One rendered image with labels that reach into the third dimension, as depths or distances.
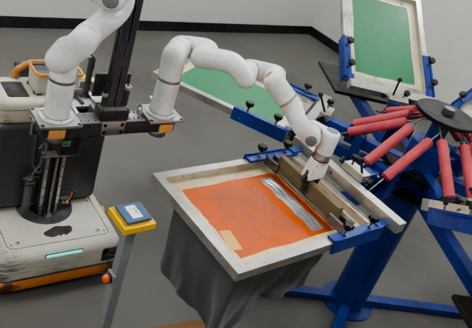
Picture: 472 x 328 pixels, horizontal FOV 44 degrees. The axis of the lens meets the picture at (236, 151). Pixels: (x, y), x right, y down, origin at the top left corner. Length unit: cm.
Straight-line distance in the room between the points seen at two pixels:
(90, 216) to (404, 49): 218
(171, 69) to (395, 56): 190
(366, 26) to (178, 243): 206
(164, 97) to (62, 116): 42
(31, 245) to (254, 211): 115
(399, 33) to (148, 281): 219
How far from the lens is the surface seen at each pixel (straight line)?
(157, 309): 319
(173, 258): 251
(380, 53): 381
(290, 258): 217
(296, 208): 248
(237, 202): 239
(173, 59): 230
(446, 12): 691
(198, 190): 238
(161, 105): 240
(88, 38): 200
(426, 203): 257
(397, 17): 408
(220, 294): 228
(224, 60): 228
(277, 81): 228
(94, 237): 307
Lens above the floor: 229
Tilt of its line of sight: 29 degrees down
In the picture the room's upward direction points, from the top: 19 degrees clockwise
